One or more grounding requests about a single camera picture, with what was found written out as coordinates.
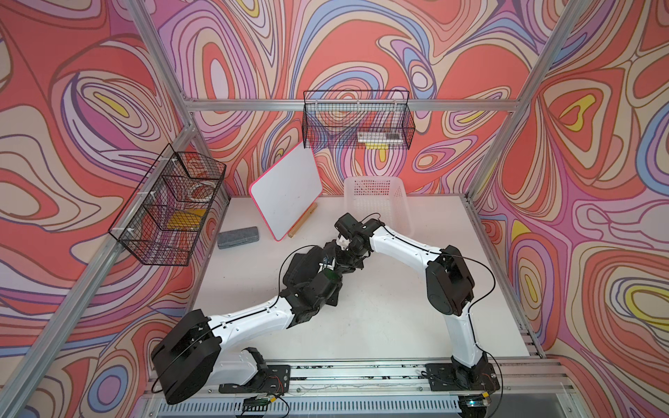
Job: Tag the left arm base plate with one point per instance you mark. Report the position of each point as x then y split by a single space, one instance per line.
274 380

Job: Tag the white plastic basket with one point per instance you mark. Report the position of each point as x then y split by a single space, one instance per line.
385 195

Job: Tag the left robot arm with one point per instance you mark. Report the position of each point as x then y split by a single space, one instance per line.
196 349

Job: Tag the aluminium front rail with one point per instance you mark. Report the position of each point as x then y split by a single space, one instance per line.
517 375

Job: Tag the wooden whiteboard stand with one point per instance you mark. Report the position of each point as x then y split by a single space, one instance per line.
302 220

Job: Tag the grey eraser block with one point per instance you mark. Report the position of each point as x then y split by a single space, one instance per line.
238 237

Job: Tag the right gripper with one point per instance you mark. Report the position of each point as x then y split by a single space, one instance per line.
342 266

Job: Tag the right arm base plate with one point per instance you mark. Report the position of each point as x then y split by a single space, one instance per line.
445 377

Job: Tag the yellow item in basket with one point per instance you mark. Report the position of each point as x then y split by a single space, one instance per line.
186 220

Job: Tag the pink framed whiteboard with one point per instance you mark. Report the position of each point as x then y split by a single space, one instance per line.
286 190

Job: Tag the black wire basket left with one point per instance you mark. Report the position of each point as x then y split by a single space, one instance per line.
178 180

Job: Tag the black long pants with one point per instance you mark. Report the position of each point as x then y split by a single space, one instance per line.
305 266

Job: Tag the black wire basket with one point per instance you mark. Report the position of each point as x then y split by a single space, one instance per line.
178 180
332 118

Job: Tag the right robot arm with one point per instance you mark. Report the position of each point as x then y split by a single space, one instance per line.
449 282

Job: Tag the silver box in basket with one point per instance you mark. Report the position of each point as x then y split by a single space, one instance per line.
380 138

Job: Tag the black wire basket back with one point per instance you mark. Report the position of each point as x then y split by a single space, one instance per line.
332 118

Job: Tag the green circuit board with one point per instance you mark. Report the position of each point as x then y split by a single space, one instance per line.
257 403

